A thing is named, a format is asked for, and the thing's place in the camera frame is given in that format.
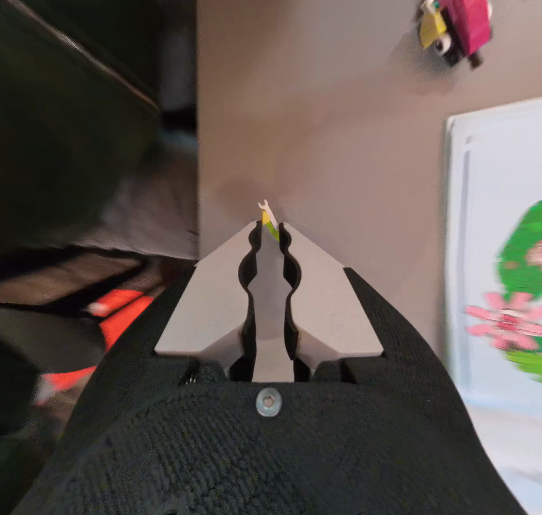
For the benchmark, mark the lime yellow lego feather piece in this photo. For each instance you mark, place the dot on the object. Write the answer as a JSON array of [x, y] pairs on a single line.
[[266, 218]]

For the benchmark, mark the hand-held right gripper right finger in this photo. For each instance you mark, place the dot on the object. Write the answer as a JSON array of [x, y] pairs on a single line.
[[334, 307]]

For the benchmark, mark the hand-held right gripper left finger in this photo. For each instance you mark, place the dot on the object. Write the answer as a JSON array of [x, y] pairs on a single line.
[[203, 307]]

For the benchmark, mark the dark furniture panel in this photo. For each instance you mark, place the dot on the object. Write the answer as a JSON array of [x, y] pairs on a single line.
[[63, 121]]

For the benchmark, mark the orange plastic object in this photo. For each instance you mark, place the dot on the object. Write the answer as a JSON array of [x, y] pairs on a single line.
[[122, 307]]

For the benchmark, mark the lego instruction booklet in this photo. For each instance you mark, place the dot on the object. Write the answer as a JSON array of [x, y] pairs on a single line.
[[482, 227]]

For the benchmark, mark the pink yellow lego bird model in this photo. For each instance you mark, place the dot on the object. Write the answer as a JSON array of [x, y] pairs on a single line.
[[465, 11]]

